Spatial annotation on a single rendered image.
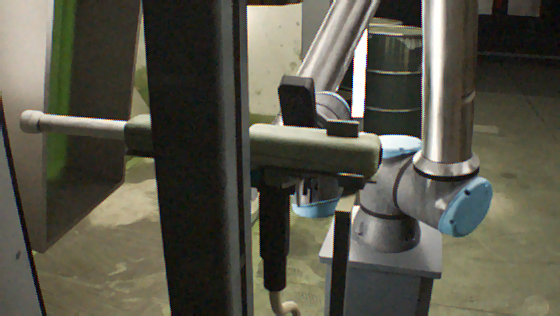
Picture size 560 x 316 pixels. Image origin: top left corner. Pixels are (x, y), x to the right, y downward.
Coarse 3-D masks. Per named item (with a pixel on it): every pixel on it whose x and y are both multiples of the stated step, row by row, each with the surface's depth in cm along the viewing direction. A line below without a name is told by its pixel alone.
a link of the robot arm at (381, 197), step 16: (384, 144) 123; (400, 144) 122; (416, 144) 121; (384, 160) 120; (400, 160) 119; (384, 176) 121; (400, 176) 117; (368, 192) 126; (384, 192) 121; (368, 208) 127; (384, 208) 124
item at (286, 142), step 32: (32, 128) 66; (64, 128) 64; (96, 128) 63; (128, 128) 60; (256, 128) 57; (288, 128) 57; (352, 128) 54; (256, 160) 56; (288, 160) 55; (320, 160) 54; (352, 160) 53; (288, 192) 57; (288, 224) 61
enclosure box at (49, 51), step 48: (0, 0) 129; (48, 0) 127; (96, 0) 186; (0, 48) 134; (48, 48) 133; (96, 48) 193; (48, 96) 139; (96, 96) 201; (48, 144) 207; (96, 144) 208; (48, 192) 192; (96, 192) 200; (48, 240) 164
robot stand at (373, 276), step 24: (432, 240) 132; (360, 264) 123; (384, 264) 121; (408, 264) 121; (432, 264) 121; (360, 288) 127; (384, 288) 125; (408, 288) 123; (360, 312) 129; (384, 312) 127; (408, 312) 125
